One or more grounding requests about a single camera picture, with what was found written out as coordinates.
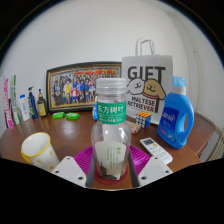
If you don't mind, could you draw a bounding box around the framed group photo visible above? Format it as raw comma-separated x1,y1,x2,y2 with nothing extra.
45,61,123,114

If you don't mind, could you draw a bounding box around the dark bottle with yellow label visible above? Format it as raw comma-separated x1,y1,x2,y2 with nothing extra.
36,88,48,118

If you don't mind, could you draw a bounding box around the pink tall tube box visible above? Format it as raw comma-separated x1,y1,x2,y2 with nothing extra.
3,77,15,130

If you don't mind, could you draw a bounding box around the white tall tube box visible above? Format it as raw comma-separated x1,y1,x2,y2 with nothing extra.
9,74,22,126

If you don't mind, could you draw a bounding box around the brown wooden side table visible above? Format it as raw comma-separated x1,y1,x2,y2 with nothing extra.
186,111,216,158

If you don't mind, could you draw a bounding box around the clear green-labelled drink bottle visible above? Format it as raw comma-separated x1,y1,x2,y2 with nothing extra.
90,77,132,183

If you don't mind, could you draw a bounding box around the white lotion bottle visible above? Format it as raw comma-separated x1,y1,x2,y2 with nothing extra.
18,93,31,122

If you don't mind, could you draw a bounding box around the white remote control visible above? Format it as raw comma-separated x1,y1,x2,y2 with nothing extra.
139,136,174,165

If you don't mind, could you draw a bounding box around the white mug with yellow handle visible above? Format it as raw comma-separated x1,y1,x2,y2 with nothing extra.
20,132,61,173

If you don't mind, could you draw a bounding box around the colourful puzzle cube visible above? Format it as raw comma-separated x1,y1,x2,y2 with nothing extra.
135,111,152,129

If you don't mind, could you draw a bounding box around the white paper gift bag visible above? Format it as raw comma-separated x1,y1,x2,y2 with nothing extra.
120,37,174,126

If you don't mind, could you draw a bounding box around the dark blue pump bottle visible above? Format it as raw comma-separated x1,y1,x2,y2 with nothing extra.
27,86,39,120

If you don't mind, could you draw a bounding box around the blue detergent bottle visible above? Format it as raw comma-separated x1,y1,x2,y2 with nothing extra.
157,75,195,150

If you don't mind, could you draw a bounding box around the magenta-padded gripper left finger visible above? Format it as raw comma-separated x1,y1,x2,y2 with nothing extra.
51,145,97,188

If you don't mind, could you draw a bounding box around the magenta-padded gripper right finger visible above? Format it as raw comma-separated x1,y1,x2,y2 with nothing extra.
128,145,174,189

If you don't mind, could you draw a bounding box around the small green packet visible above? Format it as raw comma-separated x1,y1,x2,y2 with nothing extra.
51,111,66,120
65,112,81,121

